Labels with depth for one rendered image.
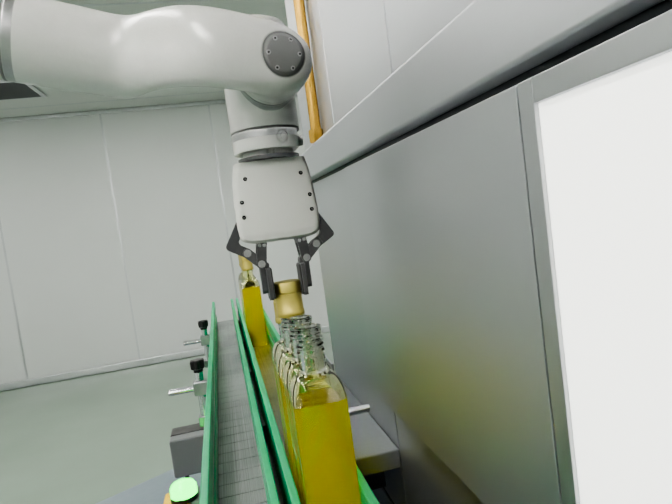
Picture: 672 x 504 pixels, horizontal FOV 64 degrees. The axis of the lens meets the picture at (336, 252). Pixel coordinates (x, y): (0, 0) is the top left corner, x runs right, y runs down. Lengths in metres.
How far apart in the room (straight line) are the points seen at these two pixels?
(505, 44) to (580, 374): 0.22
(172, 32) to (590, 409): 0.49
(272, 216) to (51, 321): 6.16
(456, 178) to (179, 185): 6.07
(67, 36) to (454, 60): 0.39
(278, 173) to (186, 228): 5.80
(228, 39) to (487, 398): 0.41
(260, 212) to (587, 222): 0.41
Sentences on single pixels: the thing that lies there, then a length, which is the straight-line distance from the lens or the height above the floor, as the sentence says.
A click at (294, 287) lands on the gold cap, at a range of 0.67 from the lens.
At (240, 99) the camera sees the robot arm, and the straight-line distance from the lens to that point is 0.65.
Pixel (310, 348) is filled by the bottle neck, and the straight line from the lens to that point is 0.56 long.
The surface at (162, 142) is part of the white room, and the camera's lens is 6.53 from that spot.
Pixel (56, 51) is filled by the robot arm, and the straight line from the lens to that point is 0.64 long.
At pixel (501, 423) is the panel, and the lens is 0.46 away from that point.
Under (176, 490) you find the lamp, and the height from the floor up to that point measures 1.02.
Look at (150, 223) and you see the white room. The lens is 6.47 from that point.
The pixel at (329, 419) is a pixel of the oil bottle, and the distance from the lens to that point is 0.57.
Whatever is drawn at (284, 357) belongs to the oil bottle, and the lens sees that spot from 0.68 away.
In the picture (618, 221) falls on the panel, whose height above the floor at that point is 1.40.
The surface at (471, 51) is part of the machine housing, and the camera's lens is 0.44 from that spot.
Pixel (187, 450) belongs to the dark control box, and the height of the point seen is 0.98.
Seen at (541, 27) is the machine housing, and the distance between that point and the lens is 0.37.
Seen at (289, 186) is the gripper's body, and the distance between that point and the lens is 0.65.
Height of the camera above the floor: 1.42
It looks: 4 degrees down
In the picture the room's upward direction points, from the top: 8 degrees counter-clockwise
